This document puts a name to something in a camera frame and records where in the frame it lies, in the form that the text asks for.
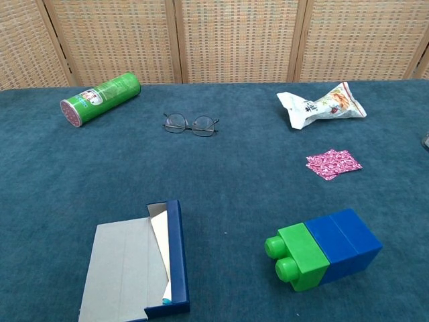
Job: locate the pink-patterned card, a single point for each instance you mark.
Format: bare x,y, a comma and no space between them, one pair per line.
335,164

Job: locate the black thin-rimmed eyeglasses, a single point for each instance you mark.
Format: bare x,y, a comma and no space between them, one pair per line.
175,122

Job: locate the small light blue object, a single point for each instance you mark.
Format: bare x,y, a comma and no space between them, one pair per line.
167,301

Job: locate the woven bamboo folding screen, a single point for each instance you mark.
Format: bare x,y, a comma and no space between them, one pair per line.
234,40

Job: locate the green toy building block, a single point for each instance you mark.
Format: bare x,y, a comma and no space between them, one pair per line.
301,256

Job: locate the green cylindrical chip can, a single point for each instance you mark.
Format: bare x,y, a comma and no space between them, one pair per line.
104,99

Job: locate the blue felt table cover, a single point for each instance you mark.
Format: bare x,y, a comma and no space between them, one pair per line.
67,174

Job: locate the blue toy building block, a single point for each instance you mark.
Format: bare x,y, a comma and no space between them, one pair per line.
357,231
333,246

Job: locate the open blue cardboard box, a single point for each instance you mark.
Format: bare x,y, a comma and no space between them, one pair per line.
120,261

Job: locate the clear plastic jar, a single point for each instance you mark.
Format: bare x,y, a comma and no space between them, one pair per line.
426,141

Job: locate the white snack bag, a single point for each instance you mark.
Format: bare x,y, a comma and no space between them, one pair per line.
311,110

